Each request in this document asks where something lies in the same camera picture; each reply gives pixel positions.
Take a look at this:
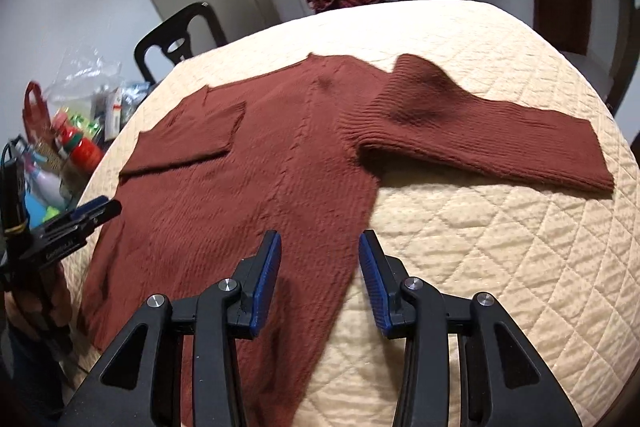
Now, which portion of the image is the silver foil packet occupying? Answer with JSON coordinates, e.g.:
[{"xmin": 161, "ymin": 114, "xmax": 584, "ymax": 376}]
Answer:
[{"xmin": 122, "ymin": 82, "xmax": 152, "ymax": 108}]

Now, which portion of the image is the person's left hand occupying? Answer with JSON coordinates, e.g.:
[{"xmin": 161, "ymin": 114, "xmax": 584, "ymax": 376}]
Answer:
[{"xmin": 10, "ymin": 264, "xmax": 73, "ymax": 348}]

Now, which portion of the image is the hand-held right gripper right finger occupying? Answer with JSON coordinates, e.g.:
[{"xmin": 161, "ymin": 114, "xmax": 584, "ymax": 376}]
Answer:
[{"xmin": 359, "ymin": 229, "xmax": 583, "ymax": 427}]

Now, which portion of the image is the person's left forearm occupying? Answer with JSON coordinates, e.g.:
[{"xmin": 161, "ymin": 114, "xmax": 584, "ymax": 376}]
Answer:
[{"xmin": 7, "ymin": 332, "xmax": 71, "ymax": 414}]

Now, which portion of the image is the clear plastic bag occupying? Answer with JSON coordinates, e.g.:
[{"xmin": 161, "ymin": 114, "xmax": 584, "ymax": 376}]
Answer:
[{"xmin": 45, "ymin": 42, "xmax": 123, "ymax": 108}]

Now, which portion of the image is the red carrier bag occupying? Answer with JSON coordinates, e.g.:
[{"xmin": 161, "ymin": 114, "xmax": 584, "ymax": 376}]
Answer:
[{"xmin": 22, "ymin": 81, "xmax": 57, "ymax": 134}]

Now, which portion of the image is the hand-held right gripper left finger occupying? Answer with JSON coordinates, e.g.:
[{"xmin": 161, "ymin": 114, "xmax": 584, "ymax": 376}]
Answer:
[{"xmin": 60, "ymin": 230, "xmax": 283, "ymax": 427}]

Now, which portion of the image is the white plastic bottle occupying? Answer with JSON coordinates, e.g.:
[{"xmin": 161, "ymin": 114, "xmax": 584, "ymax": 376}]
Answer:
[{"xmin": 34, "ymin": 167, "xmax": 65, "ymax": 208}]

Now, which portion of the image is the brown knit sweater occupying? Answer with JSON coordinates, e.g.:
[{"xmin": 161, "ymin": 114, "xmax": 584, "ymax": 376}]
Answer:
[{"xmin": 77, "ymin": 52, "xmax": 616, "ymax": 427}]

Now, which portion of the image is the beige quilted table cover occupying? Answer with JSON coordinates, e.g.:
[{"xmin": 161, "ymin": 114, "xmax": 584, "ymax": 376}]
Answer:
[{"xmin": 65, "ymin": 0, "xmax": 640, "ymax": 427}]

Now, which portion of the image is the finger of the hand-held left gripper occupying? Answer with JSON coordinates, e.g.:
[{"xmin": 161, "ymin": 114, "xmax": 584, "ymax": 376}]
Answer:
[
  {"xmin": 42, "ymin": 196, "xmax": 123, "ymax": 229},
  {"xmin": 27, "ymin": 219, "xmax": 101, "ymax": 267}
]

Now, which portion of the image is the red green packet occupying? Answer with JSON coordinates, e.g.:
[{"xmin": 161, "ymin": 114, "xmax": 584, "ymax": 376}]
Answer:
[{"xmin": 52, "ymin": 109, "xmax": 106, "ymax": 174}]

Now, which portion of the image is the white red carton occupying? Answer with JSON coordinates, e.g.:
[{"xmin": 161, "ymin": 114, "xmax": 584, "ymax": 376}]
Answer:
[{"xmin": 101, "ymin": 87, "xmax": 124, "ymax": 140}]

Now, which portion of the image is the black plastic chair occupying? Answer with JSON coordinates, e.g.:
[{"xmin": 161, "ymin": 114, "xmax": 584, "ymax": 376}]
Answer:
[{"xmin": 133, "ymin": 2, "xmax": 228, "ymax": 84}]

